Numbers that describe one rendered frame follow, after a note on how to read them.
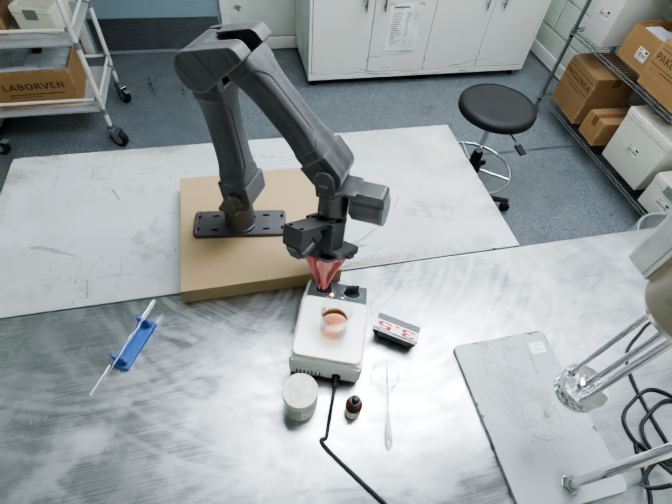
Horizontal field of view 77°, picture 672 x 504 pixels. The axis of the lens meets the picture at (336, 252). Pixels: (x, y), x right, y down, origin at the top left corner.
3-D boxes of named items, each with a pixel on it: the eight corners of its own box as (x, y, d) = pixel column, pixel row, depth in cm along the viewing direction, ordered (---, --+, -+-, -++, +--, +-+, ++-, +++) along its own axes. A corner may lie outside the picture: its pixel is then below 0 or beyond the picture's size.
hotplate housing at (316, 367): (308, 285, 92) (309, 263, 85) (368, 295, 91) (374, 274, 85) (285, 385, 78) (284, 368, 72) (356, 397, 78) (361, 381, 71)
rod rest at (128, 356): (142, 319, 84) (136, 310, 81) (157, 324, 83) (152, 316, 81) (111, 365, 78) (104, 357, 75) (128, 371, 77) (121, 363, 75)
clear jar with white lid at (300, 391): (276, 409, 75) (274, 393, 69) (297, 382, 78) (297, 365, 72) (302, 430, 73) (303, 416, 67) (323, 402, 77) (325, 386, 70)
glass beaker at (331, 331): (316, 342, 74) (318, 320, 68) (319, 315, 78) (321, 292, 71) (351, 345, 75) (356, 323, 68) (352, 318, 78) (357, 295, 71)
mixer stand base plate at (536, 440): (451, 348, 85) (452, 345, 84) (539, 331, 89) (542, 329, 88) (521, 520, 67) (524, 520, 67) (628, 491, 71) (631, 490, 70)
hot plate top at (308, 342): (304, 296, 81) (304, 294, 80) (367, 306, 80) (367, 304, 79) (291, 355, 73) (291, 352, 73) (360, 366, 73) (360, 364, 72)
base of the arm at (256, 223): (285, 211, 88) (285, 187, 92) (185, 213, 85) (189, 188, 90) (286, 236, 94) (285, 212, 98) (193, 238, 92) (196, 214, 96)
